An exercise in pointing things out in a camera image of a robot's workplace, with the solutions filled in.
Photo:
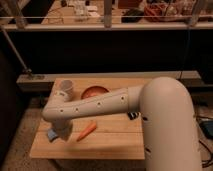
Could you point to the diagonal metal pole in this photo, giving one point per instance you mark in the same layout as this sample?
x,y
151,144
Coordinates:
x,y
26,69

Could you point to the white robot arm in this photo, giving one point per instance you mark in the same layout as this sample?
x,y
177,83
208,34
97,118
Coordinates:
x,y
171,141

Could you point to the grey metal ledge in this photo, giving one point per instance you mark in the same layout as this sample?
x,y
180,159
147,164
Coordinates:
x,y
44,82

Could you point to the translucent plastic cup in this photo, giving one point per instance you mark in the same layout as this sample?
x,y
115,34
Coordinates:
x,y
67,87

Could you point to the orange bowl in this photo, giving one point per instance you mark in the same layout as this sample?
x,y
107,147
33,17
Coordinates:
x,y
93,91

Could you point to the orange pepper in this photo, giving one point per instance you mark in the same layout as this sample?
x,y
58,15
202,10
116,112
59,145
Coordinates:
x,y
89,129

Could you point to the black striped object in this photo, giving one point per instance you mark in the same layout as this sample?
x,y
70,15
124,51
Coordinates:
x,y
132,115

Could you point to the wooden table board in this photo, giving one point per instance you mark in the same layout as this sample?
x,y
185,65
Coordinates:
x,y
116,136

